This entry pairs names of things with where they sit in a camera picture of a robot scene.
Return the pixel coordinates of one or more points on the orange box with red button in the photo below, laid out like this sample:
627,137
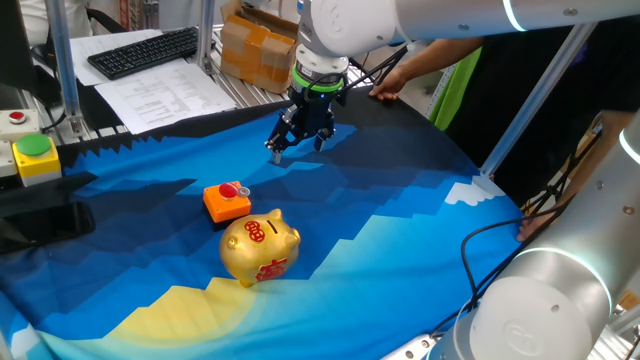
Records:
225,205

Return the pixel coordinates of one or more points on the black keyboard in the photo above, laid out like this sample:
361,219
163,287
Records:
145,51

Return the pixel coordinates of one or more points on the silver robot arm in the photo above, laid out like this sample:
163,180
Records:
350,25

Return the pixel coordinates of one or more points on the person right forearm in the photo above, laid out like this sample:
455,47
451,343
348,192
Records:
435,55

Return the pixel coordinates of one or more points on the white shirt person torso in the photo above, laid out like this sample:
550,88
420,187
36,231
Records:
45,17

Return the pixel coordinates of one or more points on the gold piggy bank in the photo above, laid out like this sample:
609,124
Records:
257,250

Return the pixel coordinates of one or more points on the taped cardboard box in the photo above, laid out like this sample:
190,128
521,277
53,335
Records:
255,55

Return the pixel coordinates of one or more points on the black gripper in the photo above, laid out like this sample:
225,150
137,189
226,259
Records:
310,117

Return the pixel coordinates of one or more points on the grey box with red button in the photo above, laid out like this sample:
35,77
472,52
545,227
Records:
20,125

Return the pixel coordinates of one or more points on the plain grey switch box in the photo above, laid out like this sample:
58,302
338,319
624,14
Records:
6,159

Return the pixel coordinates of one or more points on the blue mountain print cloth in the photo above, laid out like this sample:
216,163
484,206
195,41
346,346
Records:
350,250

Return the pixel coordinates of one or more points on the black monitor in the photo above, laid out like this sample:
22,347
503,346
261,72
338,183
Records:
15,45

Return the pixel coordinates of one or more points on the printed paper sheet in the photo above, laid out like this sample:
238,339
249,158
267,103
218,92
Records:
160,97

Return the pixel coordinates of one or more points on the person left forearm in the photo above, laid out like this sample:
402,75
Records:
587,155

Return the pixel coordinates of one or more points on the person left hand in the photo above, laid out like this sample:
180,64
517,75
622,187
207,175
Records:
529,227

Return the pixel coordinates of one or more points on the person right hand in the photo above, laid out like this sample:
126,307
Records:
390,85

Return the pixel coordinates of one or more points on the green fabric piece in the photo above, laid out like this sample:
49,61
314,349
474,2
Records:
457,95

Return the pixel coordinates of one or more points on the aluminium frame post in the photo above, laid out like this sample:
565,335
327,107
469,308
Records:
65,65
535,100
205,35

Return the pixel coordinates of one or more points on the black shirt person torso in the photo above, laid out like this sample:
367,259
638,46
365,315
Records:
510,65

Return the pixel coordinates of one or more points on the yellow box with green button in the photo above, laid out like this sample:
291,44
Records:
36,160

